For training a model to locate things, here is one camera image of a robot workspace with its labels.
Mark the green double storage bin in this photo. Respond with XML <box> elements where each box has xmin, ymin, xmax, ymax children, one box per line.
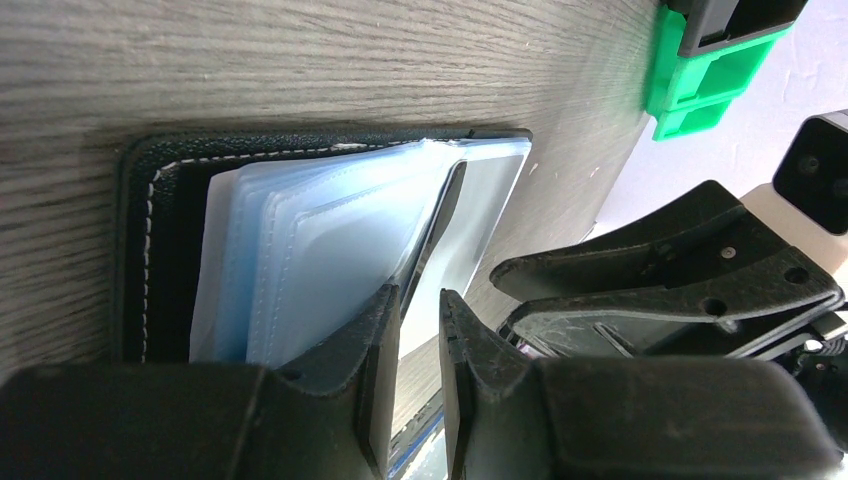
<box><xmin>644</xmin><ymin>6</ymin><xmax>791</xmax><ymax>142</ymax></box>

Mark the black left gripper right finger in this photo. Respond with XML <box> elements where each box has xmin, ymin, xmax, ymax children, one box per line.
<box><xmin>439</xmin><ymin>290</ymin><xmax>842</xmax><ymax>479</ymax></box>

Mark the black storage bin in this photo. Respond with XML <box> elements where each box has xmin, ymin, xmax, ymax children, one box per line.
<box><xmin>664</xmin><ymin>0</ymin><xmax>808</xmax><ymax>58</ymax></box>

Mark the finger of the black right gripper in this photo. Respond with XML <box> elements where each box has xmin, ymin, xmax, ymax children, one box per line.
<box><xmin>490</xmin><ymin>180</ymin><xmax>788</xmax><ymax>302</ymax></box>

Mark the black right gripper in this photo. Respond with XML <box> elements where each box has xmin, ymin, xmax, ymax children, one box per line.
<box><xmin>506</xmin><ymin>247</ymin><xmax>847</xmax><ymax>451</ymax></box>

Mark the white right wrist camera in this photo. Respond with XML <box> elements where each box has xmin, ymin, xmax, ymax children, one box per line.
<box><xmin>741</xmin><ymin>110</ymin><xmax>847</xmax><ymax>287</ymax></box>

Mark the grey credit card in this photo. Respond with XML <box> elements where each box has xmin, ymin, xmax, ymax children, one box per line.
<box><xmin>398</xmin><ymin>154</ymin><xmax>526</xmax><ymax>358</ymax></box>

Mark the black card holder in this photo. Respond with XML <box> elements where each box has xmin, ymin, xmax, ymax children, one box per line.
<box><xmin>113</xmin><ymin>128</ymin><xmax>532</xmax><ymax>367</ymax></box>

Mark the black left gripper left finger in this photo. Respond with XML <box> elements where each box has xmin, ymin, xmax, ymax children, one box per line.
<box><xmin>1</xmin><ymin>285</ymin><xmax>400</xmax><ymax>479</ymax></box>

